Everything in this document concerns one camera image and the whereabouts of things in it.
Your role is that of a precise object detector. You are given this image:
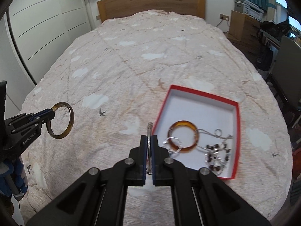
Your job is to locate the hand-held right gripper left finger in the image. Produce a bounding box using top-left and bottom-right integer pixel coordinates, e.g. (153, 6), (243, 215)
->
(24, 135), (147, 226)

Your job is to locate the red cardboard box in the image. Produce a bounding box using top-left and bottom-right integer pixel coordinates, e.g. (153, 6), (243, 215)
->
(150, 84), (241, 180)

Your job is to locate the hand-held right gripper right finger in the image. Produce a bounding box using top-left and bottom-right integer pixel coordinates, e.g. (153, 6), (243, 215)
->
(152, 135), (271, 226)

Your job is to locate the person's left hand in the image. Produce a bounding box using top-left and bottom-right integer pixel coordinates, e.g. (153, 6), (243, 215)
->
(0, 157), (29, 199)

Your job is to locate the white wardrobe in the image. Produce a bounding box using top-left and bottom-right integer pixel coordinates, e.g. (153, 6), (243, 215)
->
(0, 0), (94, 113)

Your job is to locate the black bag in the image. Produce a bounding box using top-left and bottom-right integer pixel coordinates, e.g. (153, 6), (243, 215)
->
(257, 20), (291, 71)

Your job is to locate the beige bird print bedspread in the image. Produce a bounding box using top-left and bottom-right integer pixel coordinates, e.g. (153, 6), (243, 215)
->
(17, 9), (293, 226)

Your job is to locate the dark olive ring bangle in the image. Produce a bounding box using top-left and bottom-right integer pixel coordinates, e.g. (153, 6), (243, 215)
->
(47, 102), (75, 140)

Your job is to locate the small silver twisted bangle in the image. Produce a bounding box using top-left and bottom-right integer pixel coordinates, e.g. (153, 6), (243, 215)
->
(162, 136), (182, 158)

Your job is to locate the amber ring bangle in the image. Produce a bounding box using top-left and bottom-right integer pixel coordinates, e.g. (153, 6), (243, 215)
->
(167, 120), (200, 153)

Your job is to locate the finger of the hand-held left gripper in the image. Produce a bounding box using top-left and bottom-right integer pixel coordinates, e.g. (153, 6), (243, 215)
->
(7, 112), (56, 147)
(5, 109), (51, 127)

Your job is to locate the white printer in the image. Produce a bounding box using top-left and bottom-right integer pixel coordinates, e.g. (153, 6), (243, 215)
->
(234, 0), (265, 20)

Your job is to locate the brown beaded bracelet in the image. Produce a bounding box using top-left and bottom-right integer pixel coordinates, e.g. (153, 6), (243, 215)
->
(204, 142), (232, 175)

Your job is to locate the wooden headboard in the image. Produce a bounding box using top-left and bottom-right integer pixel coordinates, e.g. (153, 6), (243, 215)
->
(97, 0), (206, 24)

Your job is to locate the large plain metal bangle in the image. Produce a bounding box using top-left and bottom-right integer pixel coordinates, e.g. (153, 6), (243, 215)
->
(146, 122), (154, 176)

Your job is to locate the grey office chair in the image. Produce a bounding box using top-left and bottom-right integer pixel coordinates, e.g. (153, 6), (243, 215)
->
(268, 35), (301, 123)

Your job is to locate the wooden cabinet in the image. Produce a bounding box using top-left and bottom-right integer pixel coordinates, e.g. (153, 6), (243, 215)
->
(228, 11), (261, 50)

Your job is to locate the silver chain necklace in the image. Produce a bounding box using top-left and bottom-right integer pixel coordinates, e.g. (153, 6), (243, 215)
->
(196, 128), (234, 151)

